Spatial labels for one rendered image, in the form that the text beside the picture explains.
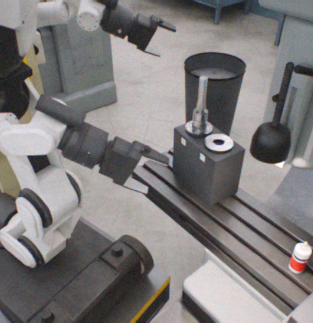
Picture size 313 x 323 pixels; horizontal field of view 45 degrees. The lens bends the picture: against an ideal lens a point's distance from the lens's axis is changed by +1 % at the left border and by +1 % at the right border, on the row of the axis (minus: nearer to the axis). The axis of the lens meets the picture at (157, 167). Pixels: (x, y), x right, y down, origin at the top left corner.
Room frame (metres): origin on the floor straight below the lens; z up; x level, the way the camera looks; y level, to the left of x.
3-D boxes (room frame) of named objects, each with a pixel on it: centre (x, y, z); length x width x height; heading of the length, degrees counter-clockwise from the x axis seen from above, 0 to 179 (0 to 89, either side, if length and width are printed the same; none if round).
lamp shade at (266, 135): (0.57, -0.21, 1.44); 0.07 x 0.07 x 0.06
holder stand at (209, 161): (0.98, -0.16, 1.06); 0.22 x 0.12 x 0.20; 33
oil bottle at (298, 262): (0.62, -0.38, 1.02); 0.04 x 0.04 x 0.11
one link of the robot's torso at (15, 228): (0.97, 0.49, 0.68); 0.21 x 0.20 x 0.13; 52
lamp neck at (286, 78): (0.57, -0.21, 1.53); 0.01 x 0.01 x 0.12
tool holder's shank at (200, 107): (1.02, -0.14, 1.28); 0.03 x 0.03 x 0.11
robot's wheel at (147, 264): (1.01, 0.11, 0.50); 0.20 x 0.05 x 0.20; 52
